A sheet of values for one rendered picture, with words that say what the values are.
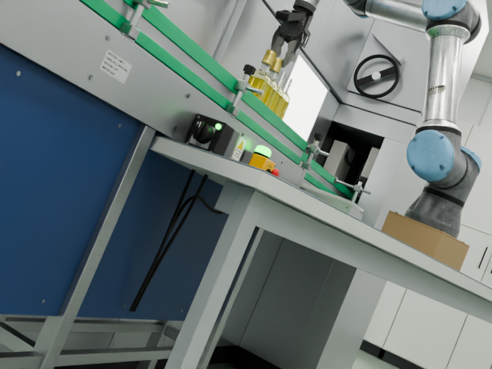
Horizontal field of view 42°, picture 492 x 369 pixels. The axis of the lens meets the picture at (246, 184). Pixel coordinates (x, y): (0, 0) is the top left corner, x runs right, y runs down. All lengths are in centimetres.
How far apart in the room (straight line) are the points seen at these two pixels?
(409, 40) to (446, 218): 148
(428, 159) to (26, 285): 99
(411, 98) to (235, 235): 194
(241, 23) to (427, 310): 394
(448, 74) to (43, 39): 107
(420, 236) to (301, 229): 50
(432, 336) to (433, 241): 391
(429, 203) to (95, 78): 98
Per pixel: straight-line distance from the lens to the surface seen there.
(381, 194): 292
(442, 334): 559
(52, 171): 119
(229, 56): 204
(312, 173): 252
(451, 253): 178
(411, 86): 303
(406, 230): 176
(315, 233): 135
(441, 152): 165
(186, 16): 186
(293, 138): 200
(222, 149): 143
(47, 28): 107
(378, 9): 211
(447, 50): 179
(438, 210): 177
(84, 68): 115
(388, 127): 299
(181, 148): 130
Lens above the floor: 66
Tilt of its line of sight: 3 degrees up
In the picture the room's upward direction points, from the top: 23 degrees clockwise
